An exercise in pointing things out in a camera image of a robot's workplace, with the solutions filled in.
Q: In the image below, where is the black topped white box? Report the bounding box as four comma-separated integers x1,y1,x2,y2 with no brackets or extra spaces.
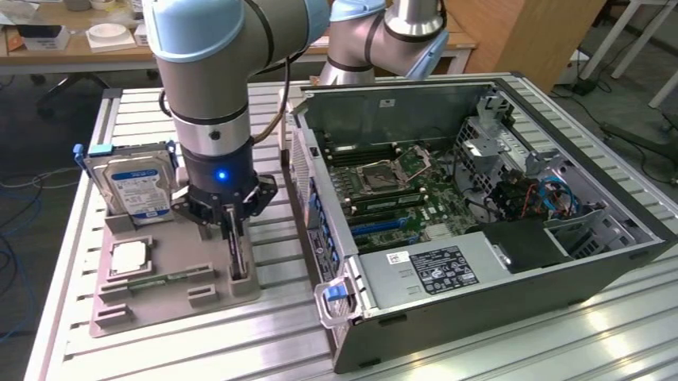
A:
13,24,71,52

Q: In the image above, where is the metal socket cover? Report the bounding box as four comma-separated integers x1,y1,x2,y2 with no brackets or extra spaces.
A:
394,144,431,176

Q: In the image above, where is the white round container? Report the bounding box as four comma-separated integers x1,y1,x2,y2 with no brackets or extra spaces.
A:
84,22,139,53

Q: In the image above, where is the gpu card with black fan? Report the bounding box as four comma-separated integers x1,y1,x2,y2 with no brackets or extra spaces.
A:
224,204,250,281

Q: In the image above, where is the grey disk bay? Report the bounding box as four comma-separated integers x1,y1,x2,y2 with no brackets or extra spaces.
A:
542,206,646,261

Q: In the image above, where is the hard disk in blue caddy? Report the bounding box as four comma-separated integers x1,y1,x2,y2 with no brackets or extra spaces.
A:
71,138,184,228

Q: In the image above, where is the black plastic shroud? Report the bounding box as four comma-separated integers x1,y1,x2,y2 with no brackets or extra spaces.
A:
483,219,574,275

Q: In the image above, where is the blue floor cable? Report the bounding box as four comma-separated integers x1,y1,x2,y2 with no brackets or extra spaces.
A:
0,170,44,342

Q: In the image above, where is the blue expansion slot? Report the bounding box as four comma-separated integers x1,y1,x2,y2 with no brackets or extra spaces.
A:
348,216,404,237

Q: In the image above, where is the blue wire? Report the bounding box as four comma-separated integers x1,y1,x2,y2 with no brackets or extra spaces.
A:
537,177,583,218

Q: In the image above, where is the grey parts rack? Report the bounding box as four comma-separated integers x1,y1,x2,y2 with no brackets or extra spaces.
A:
87,206,264,338

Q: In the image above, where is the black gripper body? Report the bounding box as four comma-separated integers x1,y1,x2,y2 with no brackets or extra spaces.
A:
183,143,260,211

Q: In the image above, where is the white table frame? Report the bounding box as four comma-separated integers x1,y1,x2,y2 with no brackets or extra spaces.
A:
579,0,678,109

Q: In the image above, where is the black chair base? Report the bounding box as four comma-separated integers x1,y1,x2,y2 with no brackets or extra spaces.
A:
31,71,116,119

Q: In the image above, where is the wooden cabinet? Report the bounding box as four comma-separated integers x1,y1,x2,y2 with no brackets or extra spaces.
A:
463,0,609,94

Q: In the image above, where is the CPU socket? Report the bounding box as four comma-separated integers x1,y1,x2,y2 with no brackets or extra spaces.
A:
356,160,407,188

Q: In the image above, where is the white labelled box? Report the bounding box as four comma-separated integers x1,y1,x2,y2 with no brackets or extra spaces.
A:
131,23,156,47

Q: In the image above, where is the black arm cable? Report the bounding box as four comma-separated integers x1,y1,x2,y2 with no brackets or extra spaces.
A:
251,35,315,144

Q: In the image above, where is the silver CPU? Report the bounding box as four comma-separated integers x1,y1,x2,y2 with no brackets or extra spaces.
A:
110,241,151,275

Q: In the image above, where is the open black PC case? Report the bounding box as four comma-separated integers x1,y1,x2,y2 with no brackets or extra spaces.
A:
278,71,678,374

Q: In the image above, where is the grey power supply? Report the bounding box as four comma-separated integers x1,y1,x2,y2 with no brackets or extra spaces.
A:
358,232,514,310

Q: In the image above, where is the green motherboard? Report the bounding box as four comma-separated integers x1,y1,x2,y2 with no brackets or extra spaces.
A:
316,133,497,253

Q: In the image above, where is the black stand base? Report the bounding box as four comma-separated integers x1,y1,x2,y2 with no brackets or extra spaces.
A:
598,118,678,151

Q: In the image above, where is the green RAM stick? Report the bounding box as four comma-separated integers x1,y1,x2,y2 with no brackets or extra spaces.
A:
348,192,429,212
126,271,186,290

